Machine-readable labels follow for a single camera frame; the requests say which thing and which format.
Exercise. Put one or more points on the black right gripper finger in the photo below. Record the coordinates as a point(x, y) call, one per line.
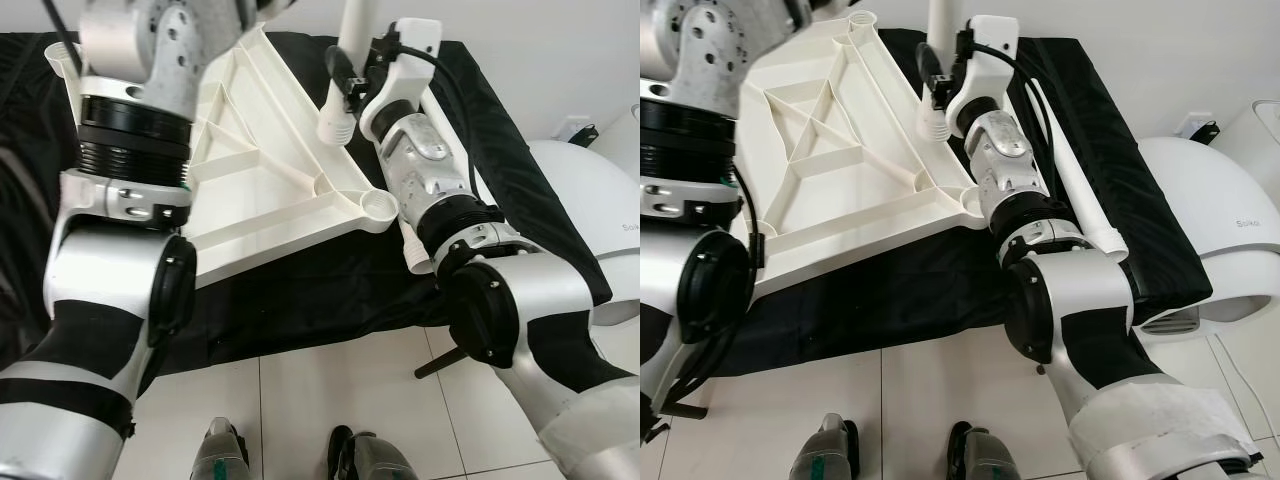
point(931, 70)
point(341, 72)

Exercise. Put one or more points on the white ribbed plastic table top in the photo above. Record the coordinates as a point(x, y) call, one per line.
point(270, 170)
point(860, 180)

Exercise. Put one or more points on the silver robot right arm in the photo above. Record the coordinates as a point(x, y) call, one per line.
point(540, 300)
point(1080, 300)

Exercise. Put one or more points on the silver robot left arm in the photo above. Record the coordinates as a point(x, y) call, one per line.
point(110, 280)
point(665, 190)

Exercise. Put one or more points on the black quilted bench cover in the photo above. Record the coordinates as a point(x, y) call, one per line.
point(330, 290)
point(900, 300)

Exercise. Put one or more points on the black metal bench leg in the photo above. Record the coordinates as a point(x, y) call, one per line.
point(440, 362)

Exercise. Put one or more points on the silver robot right leg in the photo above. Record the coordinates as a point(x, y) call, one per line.
point(995, 462)
point(375, 462)

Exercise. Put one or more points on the silver robot leg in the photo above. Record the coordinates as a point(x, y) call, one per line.
point(828, 458)
point(375, 462)
point(995, 462)
point(218, 458)

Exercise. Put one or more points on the silver robot left leg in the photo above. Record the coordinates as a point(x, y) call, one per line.
point(828, 458)
point(218, 458)

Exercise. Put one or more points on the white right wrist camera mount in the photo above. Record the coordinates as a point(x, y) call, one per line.
point(990, 55)
point(410, 60)

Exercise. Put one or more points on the wall socket with black plug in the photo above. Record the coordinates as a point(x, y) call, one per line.
point(1200, 127)
point(578, 132)

